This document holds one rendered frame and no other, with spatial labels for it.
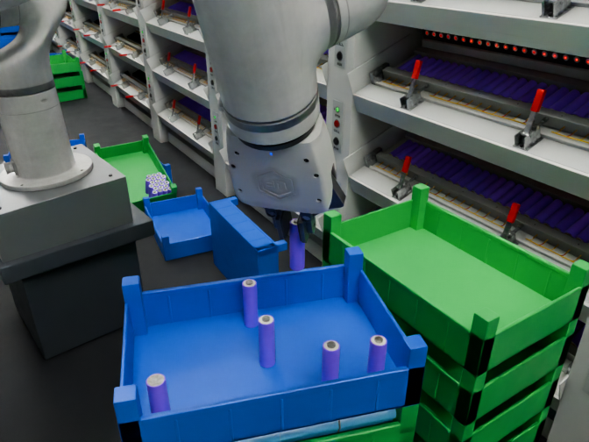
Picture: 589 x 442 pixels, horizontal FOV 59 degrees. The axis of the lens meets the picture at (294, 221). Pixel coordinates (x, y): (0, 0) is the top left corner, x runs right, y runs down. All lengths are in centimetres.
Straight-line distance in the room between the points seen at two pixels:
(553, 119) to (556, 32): 15
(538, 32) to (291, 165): 51
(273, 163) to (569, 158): 54
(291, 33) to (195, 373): 39
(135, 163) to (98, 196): 92
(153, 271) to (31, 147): 54
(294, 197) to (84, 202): 71
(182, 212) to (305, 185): 137
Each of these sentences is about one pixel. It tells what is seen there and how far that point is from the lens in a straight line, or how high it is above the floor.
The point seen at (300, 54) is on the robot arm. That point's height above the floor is 76.
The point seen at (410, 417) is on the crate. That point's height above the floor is 38.
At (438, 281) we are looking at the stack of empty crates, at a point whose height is 40.
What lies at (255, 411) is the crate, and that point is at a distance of 53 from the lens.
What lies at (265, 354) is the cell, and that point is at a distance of 61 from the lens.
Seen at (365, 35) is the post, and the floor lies 66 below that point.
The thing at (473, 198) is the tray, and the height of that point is 39.
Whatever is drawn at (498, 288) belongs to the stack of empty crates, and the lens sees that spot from 79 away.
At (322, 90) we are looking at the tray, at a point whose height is 52.
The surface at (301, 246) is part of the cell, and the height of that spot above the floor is 52.
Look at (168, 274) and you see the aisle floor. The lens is 153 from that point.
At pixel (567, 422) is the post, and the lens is 106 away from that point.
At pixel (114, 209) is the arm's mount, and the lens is 119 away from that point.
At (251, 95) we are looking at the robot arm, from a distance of 41.
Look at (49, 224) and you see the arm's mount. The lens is 116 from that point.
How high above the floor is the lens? 83
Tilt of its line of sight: 28 degrees down
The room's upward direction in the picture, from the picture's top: straight up
